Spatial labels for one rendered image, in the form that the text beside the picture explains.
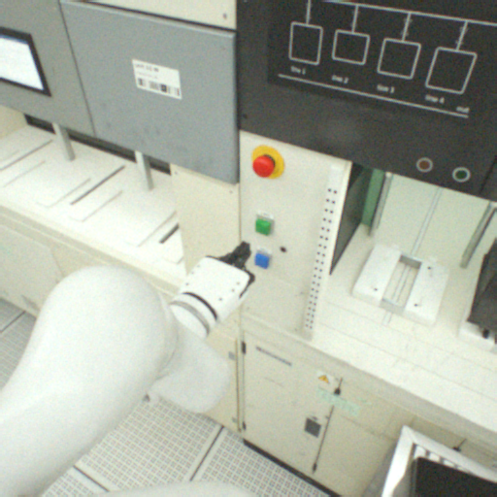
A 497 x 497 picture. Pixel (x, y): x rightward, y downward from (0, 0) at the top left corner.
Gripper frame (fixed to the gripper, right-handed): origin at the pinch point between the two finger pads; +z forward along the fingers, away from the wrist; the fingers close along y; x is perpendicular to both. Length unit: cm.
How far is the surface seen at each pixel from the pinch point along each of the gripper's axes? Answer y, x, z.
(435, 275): 35, -30, 45
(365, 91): 15.0, 31.5, 9.0
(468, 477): 51, -28, -6
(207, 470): -13, -120, -6
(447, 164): 28.3, 23.9, 9.0
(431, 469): 45, -30, -7
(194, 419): -28, -120, 8
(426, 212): 27, -33, 75
